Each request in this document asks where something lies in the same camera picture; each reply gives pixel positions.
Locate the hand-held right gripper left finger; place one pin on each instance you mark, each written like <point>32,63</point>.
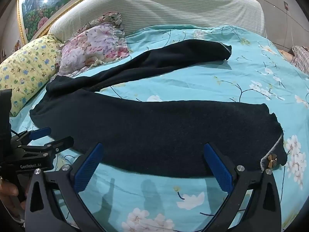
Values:
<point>87,166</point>

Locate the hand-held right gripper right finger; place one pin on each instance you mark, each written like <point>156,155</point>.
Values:
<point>218,166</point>

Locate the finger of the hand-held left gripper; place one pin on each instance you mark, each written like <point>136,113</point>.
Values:
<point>41,132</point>
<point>60,143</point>

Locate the black pants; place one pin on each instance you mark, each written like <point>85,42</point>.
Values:
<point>144,130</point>

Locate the person's left hand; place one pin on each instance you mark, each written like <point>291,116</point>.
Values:
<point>8,189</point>

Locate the yellow printed pillow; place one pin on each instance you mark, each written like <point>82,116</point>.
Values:
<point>26,72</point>

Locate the teal floral bed sheet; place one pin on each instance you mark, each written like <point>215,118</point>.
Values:
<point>193,82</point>

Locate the pink floral ruffled pillow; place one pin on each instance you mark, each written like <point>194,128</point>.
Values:
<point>94,46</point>

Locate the gold framed landscape painting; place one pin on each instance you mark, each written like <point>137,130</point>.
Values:
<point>41,7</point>

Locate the plaid cloth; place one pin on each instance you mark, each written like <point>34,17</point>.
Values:
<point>300,58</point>

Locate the striped padded headboard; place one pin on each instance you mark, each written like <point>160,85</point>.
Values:
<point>169,7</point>

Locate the small wall hanging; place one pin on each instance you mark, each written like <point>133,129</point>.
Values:
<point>17,45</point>

